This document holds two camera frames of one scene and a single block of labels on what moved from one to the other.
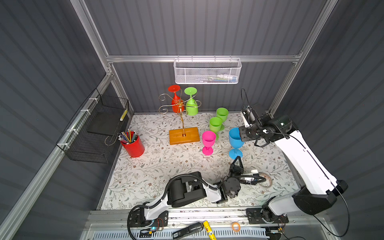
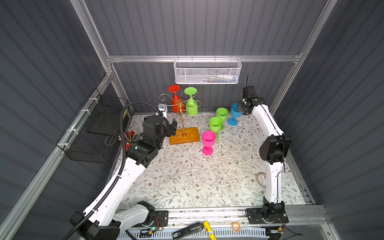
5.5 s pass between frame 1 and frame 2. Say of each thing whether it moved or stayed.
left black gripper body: moved
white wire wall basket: stayed
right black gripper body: moved
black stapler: stayed
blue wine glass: moved
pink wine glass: stayed
